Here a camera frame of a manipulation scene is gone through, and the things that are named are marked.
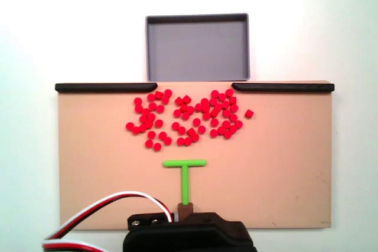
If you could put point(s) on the black foam rail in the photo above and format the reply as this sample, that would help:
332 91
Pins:
103 87
283 87

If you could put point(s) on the grey rectangular tray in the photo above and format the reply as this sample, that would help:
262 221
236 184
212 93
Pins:
198 48

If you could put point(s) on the beige flat board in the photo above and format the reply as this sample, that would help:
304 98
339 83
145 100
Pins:
265 160

